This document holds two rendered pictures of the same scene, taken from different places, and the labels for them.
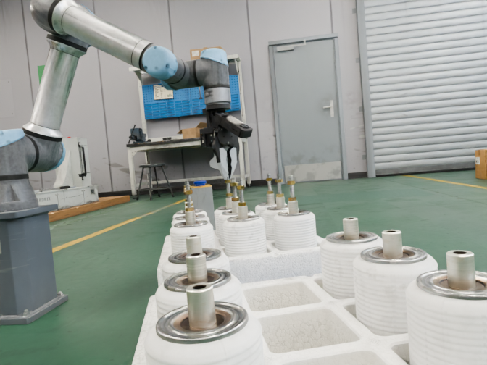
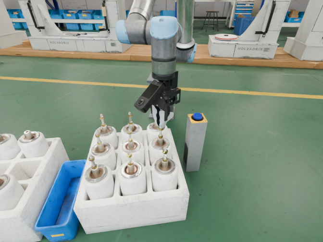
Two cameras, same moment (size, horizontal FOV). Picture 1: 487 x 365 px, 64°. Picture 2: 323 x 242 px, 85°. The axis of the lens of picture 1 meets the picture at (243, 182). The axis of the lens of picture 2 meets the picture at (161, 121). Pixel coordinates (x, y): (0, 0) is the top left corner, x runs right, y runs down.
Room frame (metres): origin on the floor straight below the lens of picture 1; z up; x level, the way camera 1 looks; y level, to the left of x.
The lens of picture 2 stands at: (1.12, -0.50, 0.74)
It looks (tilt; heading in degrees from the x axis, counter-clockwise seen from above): 35 degrees down; 91
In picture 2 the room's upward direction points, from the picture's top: straight up
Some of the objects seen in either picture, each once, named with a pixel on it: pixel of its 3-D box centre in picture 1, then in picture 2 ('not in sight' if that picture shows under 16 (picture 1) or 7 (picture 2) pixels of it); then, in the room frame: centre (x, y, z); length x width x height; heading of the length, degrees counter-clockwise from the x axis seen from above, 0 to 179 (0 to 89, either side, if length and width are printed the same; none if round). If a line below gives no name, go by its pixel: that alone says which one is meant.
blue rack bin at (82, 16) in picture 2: not in sight; (88, 14); (-1.00, 5.30, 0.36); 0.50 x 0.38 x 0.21; 83
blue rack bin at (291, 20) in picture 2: not in sight; (292, 17); (4.28, 4.57, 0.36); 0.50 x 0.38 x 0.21; 83
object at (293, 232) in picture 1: (296, 252); (101, 189); (0.89, -0.11, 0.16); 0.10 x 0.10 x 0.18
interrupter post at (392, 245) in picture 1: (392, 245); not in sight; (0.46, -0.17, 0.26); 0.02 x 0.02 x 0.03
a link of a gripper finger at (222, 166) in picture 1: (217, 164); (160, 113); (1.11, 0.07, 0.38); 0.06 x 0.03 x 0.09; 44
